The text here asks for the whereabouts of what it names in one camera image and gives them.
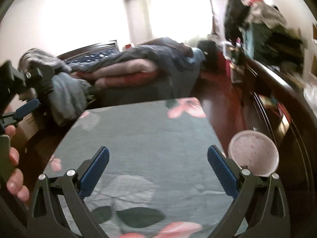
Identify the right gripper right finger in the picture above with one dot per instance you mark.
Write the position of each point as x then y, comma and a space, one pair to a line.
259, 207

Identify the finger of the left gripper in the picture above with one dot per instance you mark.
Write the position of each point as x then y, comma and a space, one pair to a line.
14, 118

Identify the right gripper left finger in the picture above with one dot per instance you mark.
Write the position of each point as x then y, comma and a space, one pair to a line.
46, 217

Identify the pink speckled trash bin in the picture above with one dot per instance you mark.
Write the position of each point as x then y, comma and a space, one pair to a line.
255, 151

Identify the person's left hand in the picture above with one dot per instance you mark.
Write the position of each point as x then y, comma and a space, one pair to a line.
15, 184

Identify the blue star pillow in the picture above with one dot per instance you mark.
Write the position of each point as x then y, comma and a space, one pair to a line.
92, 56

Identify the dark wooden desk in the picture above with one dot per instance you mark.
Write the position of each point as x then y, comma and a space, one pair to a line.
273, 105

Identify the pink folded quilt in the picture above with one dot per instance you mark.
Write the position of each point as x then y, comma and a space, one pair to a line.
129, 74

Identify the bed with dark headboard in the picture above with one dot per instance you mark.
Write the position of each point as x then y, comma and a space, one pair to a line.
164, 87

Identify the dark blue duvet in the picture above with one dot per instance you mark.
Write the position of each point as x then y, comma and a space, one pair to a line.
170, 56

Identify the black suitcase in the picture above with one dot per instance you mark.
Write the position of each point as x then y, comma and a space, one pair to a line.
210, 51

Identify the white sheer curtain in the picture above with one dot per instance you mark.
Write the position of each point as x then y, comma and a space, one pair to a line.
186, 21

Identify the black hanging coat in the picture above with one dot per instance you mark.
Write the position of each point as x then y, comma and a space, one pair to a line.
235, 14

